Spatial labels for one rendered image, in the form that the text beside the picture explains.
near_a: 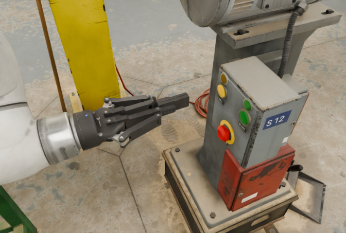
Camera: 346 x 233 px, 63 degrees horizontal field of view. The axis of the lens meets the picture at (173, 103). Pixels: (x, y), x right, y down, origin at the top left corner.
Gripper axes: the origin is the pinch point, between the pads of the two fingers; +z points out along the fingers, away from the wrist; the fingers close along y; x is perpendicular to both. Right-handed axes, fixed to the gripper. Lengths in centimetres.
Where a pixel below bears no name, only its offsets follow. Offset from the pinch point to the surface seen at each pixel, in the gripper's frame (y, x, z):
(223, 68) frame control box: -1.5, 4.5, 12.8
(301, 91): -3.2, -14.8, 43.9
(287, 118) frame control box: 12.9, -0.3, 20.0
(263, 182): 0, -59, 40
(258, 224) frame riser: 3, -101, 46
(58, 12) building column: -109, -26, -17
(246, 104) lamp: 9.4, 3.8, 11.6
